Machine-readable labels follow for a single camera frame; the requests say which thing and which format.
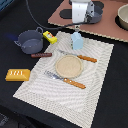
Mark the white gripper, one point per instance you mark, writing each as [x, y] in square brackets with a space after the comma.
[81, 9]

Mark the light blue milk carton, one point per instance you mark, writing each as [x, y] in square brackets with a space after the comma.
[76, 41]

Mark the grey pot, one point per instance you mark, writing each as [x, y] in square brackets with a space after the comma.
[97, 15]
[31, 41]

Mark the beige bowl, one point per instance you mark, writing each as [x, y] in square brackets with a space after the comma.
[123, 16]

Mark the yellow toy butter box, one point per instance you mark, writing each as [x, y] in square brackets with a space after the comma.
[47, 35]

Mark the round wooden plate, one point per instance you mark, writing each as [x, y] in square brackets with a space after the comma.
[69, 66]

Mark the brown toy sausage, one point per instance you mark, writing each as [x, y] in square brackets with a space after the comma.
[39, 55]

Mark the orange toy bread loaf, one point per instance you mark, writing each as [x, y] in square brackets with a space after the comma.
[18, 75]

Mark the beige woven placemat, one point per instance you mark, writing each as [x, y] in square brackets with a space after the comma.
[68, 106]

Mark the knife with wooden handle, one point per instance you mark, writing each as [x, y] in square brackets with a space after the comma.
[80, 56]

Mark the fork with wooden handle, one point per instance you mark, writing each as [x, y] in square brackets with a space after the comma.
[66, 80]

